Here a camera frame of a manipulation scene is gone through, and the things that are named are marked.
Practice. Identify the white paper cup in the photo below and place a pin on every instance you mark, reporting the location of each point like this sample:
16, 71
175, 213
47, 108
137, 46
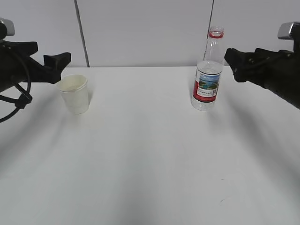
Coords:
74, 91

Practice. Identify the clear plastic water bottle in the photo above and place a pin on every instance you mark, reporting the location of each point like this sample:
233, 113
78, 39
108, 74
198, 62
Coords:
208, 71

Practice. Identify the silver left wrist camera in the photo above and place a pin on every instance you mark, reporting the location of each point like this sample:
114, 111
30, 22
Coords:
7, 28

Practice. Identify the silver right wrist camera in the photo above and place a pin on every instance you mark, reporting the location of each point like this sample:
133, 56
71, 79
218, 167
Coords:
290, 31

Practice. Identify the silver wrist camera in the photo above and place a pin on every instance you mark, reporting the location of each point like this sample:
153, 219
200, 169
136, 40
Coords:
7, 28
290, 31

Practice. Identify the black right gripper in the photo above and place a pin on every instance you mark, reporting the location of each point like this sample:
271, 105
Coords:
280, 73

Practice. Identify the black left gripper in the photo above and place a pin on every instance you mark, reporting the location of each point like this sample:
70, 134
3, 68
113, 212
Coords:
16, 64

